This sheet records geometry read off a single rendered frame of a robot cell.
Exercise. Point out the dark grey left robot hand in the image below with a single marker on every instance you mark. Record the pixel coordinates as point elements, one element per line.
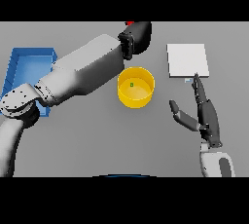
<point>139,38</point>

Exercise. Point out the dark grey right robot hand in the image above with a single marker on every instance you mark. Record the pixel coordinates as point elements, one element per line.
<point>207,114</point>

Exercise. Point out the red beaker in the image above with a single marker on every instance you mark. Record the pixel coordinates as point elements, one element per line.
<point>129,23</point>

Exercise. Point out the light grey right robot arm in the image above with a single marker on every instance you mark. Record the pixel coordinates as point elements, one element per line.
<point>214,164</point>

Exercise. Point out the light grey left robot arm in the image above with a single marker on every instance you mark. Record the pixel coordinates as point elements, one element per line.
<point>87,65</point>

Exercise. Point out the green nut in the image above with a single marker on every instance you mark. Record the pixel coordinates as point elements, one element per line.
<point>131,84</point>

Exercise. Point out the yellow bowl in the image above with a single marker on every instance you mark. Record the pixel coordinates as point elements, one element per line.
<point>135,88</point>

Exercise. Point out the pale square metallic scale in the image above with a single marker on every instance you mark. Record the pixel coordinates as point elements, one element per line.
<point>187,59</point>

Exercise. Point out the blue tray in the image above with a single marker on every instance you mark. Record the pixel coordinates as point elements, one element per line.
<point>27,68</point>

